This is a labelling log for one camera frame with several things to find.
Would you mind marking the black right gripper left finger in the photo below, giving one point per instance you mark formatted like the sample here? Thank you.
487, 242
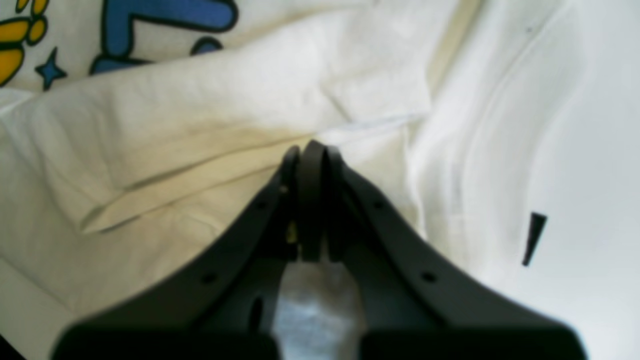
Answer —
220, 306

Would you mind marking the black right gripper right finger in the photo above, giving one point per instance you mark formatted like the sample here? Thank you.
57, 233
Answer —
416, 304

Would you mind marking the white printed T-shirt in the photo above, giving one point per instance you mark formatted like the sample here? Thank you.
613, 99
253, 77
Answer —
134, 131

